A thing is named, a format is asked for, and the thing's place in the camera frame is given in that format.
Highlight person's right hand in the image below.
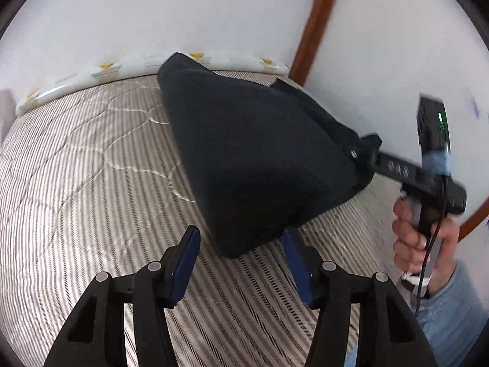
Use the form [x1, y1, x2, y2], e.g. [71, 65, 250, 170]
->
[393, 195, 461, 287]

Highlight brown wooden door frame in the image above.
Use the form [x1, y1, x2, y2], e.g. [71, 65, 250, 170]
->
[288, 0, 346, 87]
[458, 198, 489, 242]

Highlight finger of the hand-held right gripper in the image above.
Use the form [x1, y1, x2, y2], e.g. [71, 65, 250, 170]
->
[349, 134, 383, 172]

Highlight white strap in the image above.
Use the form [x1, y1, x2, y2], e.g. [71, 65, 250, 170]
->
[397, 271, 432, 299]

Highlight black sweatshirt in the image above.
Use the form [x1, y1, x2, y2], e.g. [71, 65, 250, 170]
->
[157, 52, 383, 258]

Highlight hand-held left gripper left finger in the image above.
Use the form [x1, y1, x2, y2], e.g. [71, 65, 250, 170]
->
[43, 226, 201, 367]

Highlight striped quilted bed cover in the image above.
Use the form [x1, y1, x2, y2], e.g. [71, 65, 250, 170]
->
[0, 69, 406, 367]

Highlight black cable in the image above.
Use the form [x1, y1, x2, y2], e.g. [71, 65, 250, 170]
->
[416, 174, 449, 301]

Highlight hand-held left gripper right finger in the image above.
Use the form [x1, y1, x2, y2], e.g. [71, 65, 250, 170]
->
[283, 228, 440, 367]

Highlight white printed bed sheet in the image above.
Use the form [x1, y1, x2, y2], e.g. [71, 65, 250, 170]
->
[15, 48, 289, 115]

